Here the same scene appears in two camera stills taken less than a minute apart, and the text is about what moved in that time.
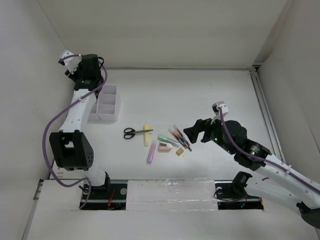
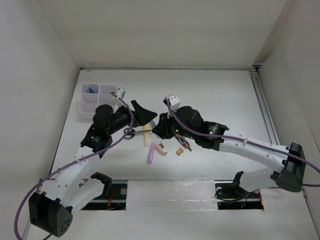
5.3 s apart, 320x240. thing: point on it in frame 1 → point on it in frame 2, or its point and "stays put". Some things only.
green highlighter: x=169 y=140 → x=153 y=123
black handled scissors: x=130 y=132 stays put
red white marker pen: x=172 y=131 stays put
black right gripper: x=192 y=132 → x=162 y=128
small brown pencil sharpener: x=179 y=151 stays put
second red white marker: x=182 y=137 stays put
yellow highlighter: x=146 y=135 stays put
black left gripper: x=74 y=75 → x=142 y=116
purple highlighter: x=151 y=152 stays put
